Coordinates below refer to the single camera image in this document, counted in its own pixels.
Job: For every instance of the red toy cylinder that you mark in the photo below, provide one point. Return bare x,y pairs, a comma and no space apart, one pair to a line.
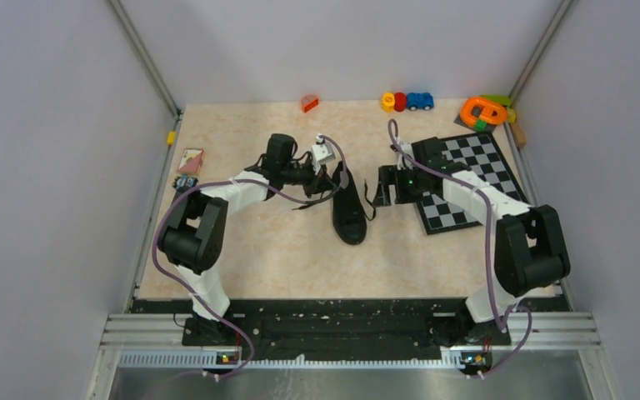
400,102

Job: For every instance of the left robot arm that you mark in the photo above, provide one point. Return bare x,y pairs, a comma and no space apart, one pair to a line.
189,238

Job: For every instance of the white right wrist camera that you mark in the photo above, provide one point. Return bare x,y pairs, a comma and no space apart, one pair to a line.
401,150

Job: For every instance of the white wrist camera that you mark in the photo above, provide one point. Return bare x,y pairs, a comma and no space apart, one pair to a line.
322,151
401,150

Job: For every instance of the black shoelace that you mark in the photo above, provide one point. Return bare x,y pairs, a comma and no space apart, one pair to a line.
364,204

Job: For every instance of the black canvas sneaker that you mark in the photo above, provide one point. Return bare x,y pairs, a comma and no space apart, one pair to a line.
352,234

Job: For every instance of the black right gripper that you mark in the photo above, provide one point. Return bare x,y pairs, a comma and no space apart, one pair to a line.
387,176

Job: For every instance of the orange plastic ring toy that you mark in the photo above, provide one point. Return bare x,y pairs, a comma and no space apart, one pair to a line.
480,114

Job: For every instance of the yellow toy cylinder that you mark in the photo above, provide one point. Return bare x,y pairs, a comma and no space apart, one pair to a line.
387,102

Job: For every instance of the green toy block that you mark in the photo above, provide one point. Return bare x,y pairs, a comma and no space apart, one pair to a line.
503,100

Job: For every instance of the small blue toy robot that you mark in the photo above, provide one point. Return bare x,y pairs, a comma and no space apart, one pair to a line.
184,182

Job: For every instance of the yellow clip on rail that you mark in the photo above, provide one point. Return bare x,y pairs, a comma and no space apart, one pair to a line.
171,137

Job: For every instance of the wooden block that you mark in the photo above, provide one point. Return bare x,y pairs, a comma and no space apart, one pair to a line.
519,135

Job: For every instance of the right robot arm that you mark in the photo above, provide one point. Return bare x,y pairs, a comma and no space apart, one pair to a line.
524,245

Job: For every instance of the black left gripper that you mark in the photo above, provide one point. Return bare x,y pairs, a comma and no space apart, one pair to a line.
322,182

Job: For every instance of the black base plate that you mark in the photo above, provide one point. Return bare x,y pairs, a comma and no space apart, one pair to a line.
345,329

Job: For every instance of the aluminium frame rail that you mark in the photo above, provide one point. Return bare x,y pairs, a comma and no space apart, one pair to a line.
143,56

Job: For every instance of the orange toy brick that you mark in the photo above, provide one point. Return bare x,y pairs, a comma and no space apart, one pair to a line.
309,102

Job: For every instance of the blue toy car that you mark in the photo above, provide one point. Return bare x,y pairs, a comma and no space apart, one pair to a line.
419,101

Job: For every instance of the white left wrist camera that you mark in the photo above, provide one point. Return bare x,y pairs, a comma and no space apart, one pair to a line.
322,151

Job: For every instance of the pink tangram puzzle box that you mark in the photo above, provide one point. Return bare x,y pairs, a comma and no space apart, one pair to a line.
191,161

